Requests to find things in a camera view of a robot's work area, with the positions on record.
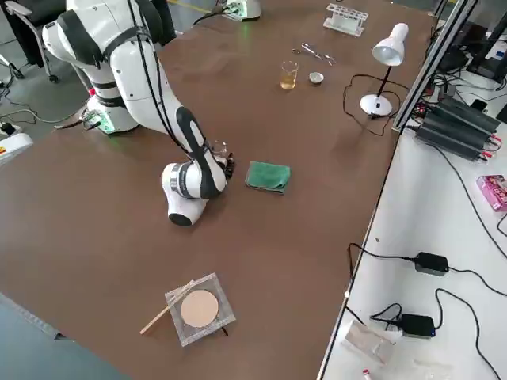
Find small glass beaker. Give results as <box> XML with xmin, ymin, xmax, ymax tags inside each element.
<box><xmin>211</xmin><ymin>139</ymin><xmax>231</xmax><ymax>160</ymax></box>

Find folded green cloth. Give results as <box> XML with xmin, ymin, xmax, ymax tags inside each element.
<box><xmin>244</xmin><ymin>160</ymin><xmax>292</xmax><ymax>196</ymax></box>

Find glass beaker with amber liquid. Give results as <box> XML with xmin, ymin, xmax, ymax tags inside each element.
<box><xmin>279</xmin><ymin>59</ymin><xmax>299</xmax><ymax>90</ymax></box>

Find metal crucible tongs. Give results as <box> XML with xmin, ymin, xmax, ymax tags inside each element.
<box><xmin>291</xmin><ymin>42</ymin><xmax>337</xmax><ymax>66</ymax></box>

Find person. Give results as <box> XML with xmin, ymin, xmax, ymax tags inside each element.
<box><xmin>149</xmin><ymin>0</ymin><xmax>177</xmax><ymax>48</ymax></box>

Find wooden test tube clamp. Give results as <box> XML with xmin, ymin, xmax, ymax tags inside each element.
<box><xmin>139</xmin><ymin>279</ymin><xmax>196</xmax><ymax>335</ymax></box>

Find white test tube rack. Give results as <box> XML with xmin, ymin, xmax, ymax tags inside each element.
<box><xmin>322</xmin><ymin>2</ymin><xmax>370</xmax><ymax>36</ymax></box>

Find white desk lamp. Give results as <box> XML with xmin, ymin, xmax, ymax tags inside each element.
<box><xmin>359</xmin><ymin>22</ymin><xmax>410</xmax><ymax>117</ymax></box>

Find black power supply unit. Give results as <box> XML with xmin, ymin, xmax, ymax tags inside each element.
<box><xmin>414</xmin><ymin>116</ymin><xmax>490</xmax><ymax>162</ymax></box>
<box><xmin>437</xmin><ymin>96</ymin><xmax>501</xmax><ymax>138</ymax></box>

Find white control box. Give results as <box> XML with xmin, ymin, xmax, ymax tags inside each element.
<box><xmin>0</xmin><ymin>131</ymin><xmax>35</xmax><ymax>168</ymax></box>

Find black power adapter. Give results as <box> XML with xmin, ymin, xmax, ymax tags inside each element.
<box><xmin>414</xmin><ymin>251</ymin><xmax>450</xmax><ymax>276</ymax></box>
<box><xmin>400</xmin><ymin>313</ymin><xmax>435</xmax><ymax>340</ymax></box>

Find clear plastic bag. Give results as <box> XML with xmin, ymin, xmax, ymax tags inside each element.
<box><xmin>341</xmin><ymin>319</ymin><xmax>398</xmax><ymax>366</ymax></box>

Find grey office chair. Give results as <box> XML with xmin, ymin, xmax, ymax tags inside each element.
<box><xmin>3</xmin><ymin>0</ymin><xmax>61</xmax><ymax>85</ymax></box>

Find pink printed box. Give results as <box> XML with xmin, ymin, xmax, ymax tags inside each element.
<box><xmin>475</xmin><ymin>174</ymin><xmax>507</xmax><ymax>213</ymax></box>

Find black lamp cable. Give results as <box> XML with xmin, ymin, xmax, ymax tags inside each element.
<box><xmin>341</xmin><ymin>74</ymin><xmax>410</xmax><ymax>137</ymax></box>

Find wire gauze with ceramic disc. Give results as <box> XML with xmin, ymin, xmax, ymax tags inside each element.
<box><xmin>164</xmin><ymin>272</ymin><xmax>237</xmax><ymax>348</ymax></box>

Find aluminium frame post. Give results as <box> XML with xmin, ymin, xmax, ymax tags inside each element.
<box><xmin>391</xmin><ymin>0</ymin><xmax>478</xmax><ymax>136</ymax></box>

